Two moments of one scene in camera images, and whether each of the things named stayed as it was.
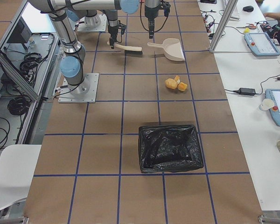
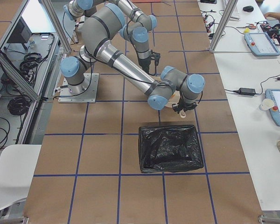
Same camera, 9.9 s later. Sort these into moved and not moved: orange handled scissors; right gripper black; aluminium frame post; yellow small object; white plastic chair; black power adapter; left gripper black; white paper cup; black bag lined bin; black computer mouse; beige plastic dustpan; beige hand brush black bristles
Moved: beige plastic dustpan; right gripper black; beige hand brush black bristles; left gripper black
Not moved: orange handled scissors; black bag lined bin; aluminium frame post; black power adapter; white paper cup; white plastic chair; black computer mouse; yellow small object
